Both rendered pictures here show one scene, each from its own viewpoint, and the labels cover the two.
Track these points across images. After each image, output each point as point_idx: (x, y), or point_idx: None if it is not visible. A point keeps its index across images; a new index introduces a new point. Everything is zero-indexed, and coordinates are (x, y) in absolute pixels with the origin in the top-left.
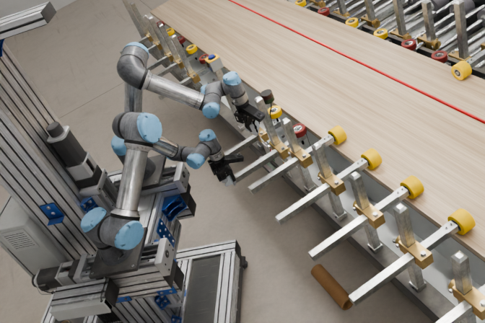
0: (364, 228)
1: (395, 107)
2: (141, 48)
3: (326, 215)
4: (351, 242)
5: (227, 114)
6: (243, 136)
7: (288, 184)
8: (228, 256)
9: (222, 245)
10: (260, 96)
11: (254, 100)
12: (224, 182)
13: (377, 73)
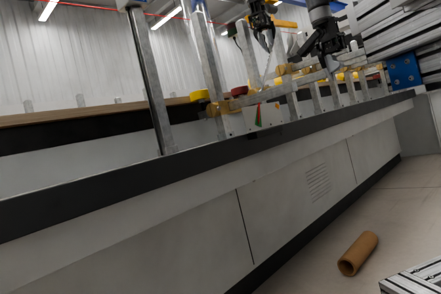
0: (336, 86)
1: None
2: None
3: (323, 117)
4: (338, 119)
5: (100, 172)
6: (196, 147)
7: (285, 140)
8: (425, 272)
9: (413, 291)
10: (111, 138)
11: (242, 20)
12: (337, 66)
13: None
